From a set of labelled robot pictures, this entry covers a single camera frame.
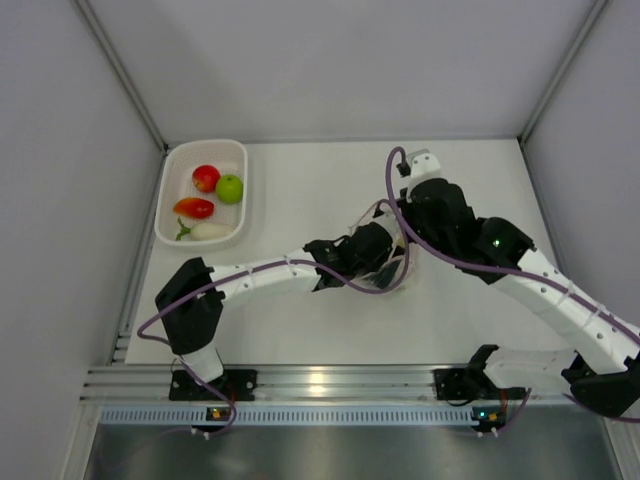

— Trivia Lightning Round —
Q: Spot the red fake tomato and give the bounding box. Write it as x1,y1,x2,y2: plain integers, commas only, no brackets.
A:
192,165,221,193

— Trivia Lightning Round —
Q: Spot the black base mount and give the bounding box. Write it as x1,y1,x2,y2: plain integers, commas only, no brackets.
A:
168,369,258,402
433,368,476,403

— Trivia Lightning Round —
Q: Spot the aluminium mounting rail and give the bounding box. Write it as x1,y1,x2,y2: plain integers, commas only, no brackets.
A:
79,362,626,404

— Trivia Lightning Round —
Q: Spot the red orange fake fruit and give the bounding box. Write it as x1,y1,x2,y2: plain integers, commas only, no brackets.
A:
173,197,215,220

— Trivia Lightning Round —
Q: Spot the white fake radish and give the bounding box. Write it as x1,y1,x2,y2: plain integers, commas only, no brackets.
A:
175,218,235,242

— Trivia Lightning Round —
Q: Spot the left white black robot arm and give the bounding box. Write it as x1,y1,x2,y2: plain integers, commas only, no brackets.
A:
155,221,407,385

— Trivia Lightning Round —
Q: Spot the white perforated plastic basket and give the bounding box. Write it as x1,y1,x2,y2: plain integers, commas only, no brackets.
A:
154,139,249,252

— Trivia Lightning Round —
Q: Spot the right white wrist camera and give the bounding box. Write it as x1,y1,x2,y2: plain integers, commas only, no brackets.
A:
396,149,441,192

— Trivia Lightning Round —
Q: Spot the green fake apple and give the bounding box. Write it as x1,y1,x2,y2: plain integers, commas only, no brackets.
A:
215,174,244,204

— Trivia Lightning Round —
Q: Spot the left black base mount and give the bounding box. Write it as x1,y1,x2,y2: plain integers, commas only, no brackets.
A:
168,369,258,402

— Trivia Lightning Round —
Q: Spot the clear zip top bag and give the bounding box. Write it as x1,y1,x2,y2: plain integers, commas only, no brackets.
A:
348,199,416,292

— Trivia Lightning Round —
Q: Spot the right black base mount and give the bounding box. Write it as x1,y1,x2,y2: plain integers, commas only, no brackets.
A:
433,368,476,403

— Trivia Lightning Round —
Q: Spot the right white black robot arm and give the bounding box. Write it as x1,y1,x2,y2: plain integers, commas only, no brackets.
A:
392,178,639,418

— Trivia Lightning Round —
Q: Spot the slotted white cable duct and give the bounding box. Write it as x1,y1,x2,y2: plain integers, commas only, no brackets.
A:
100,405,502,427

